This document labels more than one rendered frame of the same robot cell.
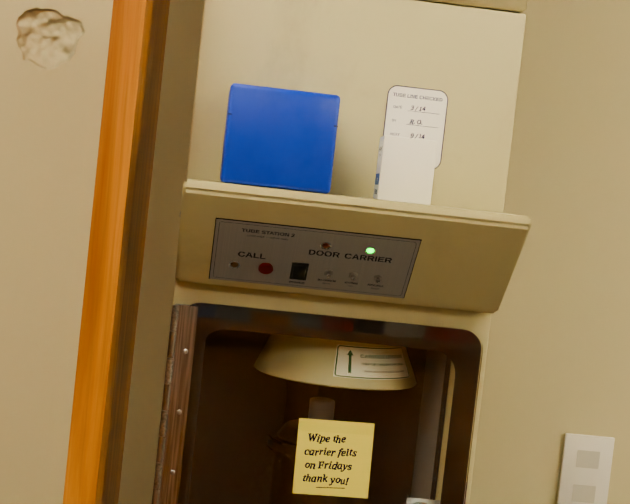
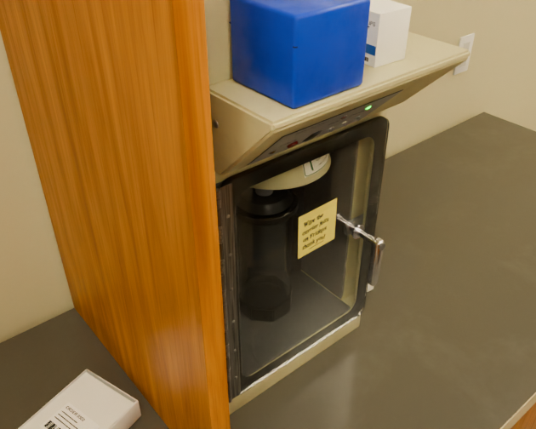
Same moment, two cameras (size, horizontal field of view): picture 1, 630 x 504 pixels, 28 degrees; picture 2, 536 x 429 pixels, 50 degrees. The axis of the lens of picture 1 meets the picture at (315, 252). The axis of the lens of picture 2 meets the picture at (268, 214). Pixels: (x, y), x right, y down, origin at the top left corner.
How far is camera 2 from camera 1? 0.86 m
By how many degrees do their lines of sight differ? 45
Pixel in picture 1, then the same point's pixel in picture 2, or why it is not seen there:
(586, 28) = not seen: outside the picture
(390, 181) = (382, 50)
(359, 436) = (329, 208)
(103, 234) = (201, 191)
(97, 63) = not seen: outside the picture
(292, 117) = (340, 31)
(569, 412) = not seen: hidden behind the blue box
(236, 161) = (303, 88)
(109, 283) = (212, 224)
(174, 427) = (228, 265)
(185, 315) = (224, 193)
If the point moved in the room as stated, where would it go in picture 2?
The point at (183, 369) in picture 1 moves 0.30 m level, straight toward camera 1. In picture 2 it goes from (228, 228) to (424, 377)
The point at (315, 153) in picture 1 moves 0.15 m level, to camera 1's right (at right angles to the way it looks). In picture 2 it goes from (355, 56) to (455, 30)
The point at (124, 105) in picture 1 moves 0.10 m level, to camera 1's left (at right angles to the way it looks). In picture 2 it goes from (198, 69) to (82, 95)
